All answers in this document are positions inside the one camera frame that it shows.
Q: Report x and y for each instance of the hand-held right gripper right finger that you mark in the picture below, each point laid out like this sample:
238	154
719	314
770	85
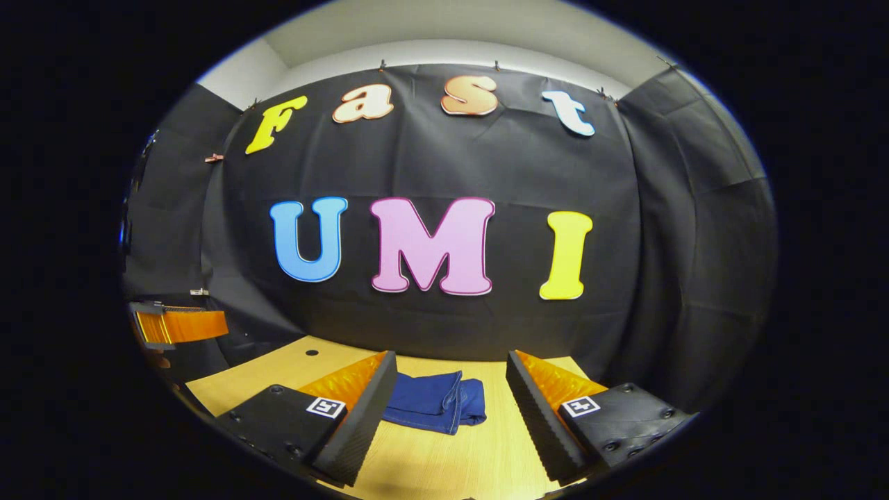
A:
538	430

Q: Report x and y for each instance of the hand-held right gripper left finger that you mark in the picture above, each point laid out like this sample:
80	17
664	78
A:
361	430

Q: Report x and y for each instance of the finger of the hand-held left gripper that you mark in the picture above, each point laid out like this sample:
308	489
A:
187	326

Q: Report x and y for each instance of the blue denim jeans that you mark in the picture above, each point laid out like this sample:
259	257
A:
424	403

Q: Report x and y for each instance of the small red clip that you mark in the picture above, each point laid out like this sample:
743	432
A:
214	158

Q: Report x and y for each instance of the black backdrop cloth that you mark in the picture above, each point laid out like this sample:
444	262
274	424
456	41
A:
486	160

